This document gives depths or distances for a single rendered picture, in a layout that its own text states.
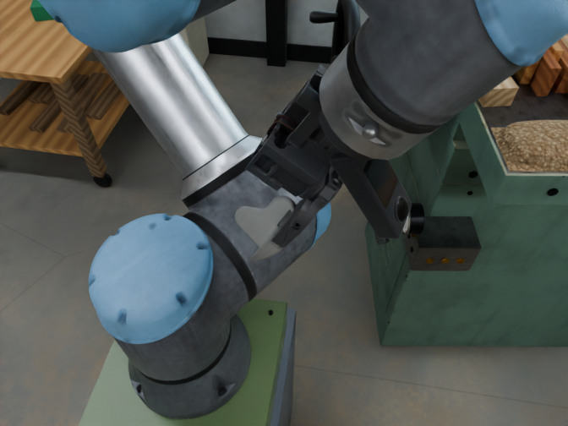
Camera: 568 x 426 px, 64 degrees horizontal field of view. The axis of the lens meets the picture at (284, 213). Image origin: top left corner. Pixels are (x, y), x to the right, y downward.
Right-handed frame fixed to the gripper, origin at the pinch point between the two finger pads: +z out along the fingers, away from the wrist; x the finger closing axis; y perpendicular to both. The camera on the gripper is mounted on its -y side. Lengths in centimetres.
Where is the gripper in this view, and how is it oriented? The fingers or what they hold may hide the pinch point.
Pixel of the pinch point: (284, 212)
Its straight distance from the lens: 54.0
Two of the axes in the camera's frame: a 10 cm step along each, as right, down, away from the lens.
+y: -8.2, -5.5, -1.7
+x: -4.0, 7.6, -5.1
